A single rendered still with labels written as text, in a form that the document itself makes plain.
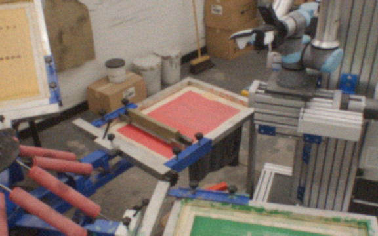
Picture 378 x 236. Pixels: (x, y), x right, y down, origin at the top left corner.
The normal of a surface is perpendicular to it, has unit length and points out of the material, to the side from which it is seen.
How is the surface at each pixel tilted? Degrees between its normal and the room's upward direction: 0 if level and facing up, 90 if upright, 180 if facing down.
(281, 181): 0
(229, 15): 90
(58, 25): 87
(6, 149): 0
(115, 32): 90
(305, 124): 90
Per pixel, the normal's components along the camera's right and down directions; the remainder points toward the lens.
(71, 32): 0.38, 0.47
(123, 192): -0.04, -0.85
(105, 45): 0.74, 0.33
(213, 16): -0.62, 0.44
